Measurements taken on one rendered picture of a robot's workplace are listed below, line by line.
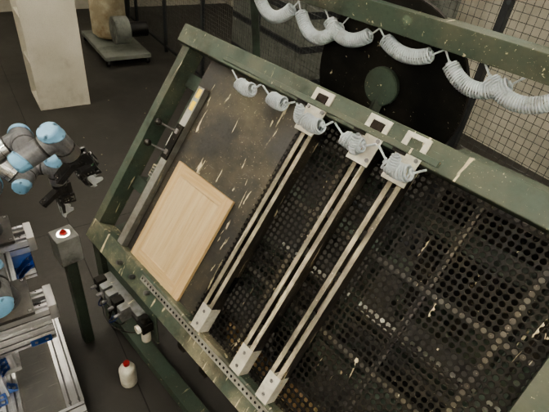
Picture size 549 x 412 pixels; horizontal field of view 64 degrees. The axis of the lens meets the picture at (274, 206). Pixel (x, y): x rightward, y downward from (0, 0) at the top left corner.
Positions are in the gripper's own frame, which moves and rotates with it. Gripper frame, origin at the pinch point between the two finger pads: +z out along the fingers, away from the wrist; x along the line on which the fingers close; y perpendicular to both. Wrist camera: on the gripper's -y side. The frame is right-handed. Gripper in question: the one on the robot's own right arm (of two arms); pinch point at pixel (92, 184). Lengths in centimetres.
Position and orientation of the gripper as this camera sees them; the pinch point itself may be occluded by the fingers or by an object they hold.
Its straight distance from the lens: 187.0
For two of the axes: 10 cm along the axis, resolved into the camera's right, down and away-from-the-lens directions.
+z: 1.1, 4.3, 9.0
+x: -4.3, -7.9, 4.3
